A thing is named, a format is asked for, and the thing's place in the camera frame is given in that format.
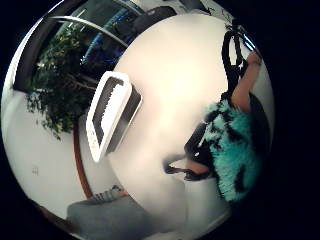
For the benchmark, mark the teal and black fuzzy toy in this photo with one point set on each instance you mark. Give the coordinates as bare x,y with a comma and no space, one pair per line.
233,150

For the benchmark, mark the white plastic basket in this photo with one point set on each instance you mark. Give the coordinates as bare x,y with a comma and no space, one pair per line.
111,116

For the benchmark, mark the brown curved planter rim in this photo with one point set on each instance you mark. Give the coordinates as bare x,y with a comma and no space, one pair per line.
80,160

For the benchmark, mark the dark chair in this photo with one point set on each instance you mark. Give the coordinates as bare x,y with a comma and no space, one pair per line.
151,17

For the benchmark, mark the green leafy plant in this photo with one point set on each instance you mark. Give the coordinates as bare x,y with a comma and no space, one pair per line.
61,83

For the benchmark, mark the curved grey metal railing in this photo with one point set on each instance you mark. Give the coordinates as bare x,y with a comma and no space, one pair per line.
87,26

